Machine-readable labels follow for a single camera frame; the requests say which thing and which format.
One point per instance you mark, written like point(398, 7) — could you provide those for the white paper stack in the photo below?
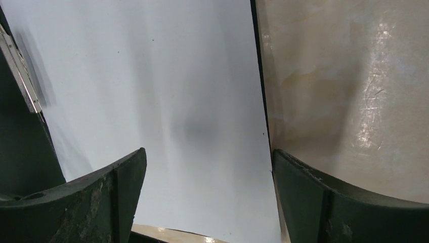
point(151, 100)

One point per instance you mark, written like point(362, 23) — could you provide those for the grey black file folder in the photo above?
point(23, 134)

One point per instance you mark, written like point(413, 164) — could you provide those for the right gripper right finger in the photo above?
point(318, 207)

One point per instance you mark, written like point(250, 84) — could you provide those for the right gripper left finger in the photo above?
point(97, 207)

